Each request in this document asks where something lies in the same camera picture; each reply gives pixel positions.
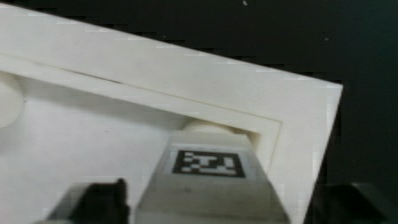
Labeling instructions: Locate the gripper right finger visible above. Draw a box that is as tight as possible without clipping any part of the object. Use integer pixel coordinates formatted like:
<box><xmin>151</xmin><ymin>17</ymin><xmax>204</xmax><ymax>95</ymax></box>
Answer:
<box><xmin>304</xmin><ymin>183</ymin><xmax>398</xmax><ymax>224</ymax></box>

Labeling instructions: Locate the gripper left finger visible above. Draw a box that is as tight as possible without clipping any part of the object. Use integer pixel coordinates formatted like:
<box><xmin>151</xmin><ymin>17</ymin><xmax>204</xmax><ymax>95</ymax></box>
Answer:
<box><xmin>41</xmin><ymin>179</ymin><xmax>130</xmax><ymax>224</ymax></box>

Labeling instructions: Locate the white table leg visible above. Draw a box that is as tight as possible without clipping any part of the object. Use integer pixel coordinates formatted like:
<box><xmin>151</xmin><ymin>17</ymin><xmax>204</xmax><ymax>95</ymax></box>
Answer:
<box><xmin>135</xmin><ymin>120</ymin><xmax>290</xmax><ymax>224</ymax></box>

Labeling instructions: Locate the white U-shaped obstacle fence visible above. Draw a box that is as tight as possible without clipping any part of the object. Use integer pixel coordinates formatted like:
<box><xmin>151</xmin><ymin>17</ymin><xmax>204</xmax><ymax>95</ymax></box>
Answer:
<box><xmin>0</xmin><ymin>3</ymin><xmax>343</xmax><ymax>224</ymax></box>

